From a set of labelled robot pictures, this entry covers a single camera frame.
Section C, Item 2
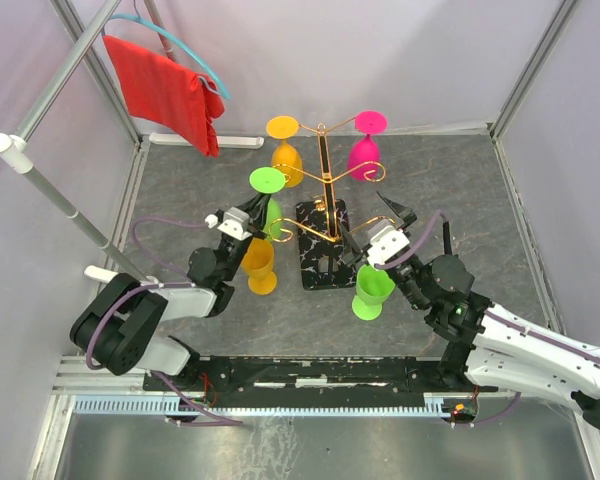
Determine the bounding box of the gold wine glass rack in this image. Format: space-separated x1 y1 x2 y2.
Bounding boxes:
279 114 386 291

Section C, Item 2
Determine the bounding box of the green goblet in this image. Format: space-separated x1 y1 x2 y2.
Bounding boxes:
351 265 395 321
249 167 286 241

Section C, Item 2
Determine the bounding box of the orange goblet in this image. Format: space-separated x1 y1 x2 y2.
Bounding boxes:
266 115 304 188
241 238 277 295

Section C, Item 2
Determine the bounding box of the magenta goblet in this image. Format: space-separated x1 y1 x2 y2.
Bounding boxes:
347 110 388 182

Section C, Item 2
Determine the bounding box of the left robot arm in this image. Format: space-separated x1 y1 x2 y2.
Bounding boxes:
69 193 271 390

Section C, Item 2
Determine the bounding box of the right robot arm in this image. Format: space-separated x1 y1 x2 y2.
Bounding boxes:
339 199 600 430

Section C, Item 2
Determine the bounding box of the green goblet front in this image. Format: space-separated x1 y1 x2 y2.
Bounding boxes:
351 265 395 321

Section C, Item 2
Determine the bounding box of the red cloth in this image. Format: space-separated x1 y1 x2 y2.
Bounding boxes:
103 35 225 157

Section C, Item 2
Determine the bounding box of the teal clothes hanger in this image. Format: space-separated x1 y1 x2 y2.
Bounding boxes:
108 0 232 101

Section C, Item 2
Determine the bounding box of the white clothes stand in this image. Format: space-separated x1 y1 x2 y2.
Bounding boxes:
0 0 265 286

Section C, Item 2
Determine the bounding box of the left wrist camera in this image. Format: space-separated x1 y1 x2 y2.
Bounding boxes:
204 207 253 241

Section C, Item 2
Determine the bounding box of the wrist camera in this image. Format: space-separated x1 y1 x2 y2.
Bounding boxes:
204 207 253 241
364 217 411 267

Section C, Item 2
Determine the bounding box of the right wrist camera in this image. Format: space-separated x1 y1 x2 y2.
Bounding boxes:
364 217 411 267

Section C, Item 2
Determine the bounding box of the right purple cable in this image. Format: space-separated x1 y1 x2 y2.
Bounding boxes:
374 209 600 429

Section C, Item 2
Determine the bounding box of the purple cable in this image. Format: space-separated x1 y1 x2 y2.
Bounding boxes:
83 215 244 427
374 209 600 429

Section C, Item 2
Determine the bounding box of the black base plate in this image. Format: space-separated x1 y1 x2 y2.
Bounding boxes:
142 354 499 409

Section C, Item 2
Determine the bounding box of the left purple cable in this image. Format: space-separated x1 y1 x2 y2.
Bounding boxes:
83 215 244 427

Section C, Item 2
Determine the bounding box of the white cable duct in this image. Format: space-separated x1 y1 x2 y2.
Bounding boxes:
74 388 450 418

